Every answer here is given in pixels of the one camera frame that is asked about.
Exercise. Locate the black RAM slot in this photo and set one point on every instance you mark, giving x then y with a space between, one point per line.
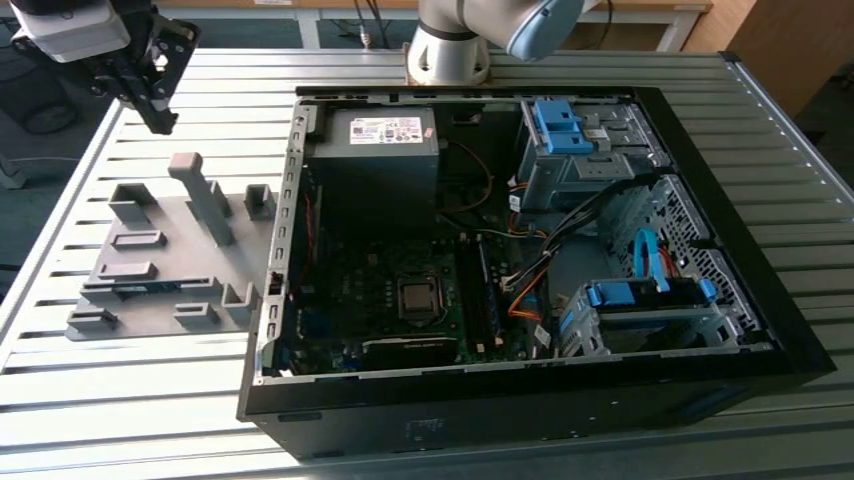
475 290

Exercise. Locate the green motherboard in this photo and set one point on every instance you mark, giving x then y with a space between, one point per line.
347 280

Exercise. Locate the grey floor stand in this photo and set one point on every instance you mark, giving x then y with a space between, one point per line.
10 175

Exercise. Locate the hard disk in blue carrier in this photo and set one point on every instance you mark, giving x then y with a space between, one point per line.
617 292

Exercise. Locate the grey power supply unit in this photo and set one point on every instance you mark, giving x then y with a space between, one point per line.
374 170

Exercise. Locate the silver CPU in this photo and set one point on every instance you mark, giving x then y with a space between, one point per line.
421 297

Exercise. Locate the blue drive bay latch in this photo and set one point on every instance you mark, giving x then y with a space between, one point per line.
561 130

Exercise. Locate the wooden desk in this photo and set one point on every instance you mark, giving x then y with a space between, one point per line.
654 7

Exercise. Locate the grey metal disk bay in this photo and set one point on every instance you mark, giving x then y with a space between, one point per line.
667 320

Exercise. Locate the black graphics card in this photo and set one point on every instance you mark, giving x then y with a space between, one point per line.
407 352

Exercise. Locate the black PC case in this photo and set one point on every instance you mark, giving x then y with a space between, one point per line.
534 415

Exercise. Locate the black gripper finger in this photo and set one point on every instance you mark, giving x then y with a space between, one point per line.
123 85
176 55

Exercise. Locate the brown wooden cabinet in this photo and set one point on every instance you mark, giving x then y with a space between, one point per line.
794 50

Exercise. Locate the grey parts rack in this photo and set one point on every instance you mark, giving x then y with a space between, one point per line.
174 235

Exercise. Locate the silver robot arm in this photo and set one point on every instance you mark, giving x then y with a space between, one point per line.
447 55

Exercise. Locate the grey metal drive cage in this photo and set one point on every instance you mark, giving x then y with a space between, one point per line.
574 175

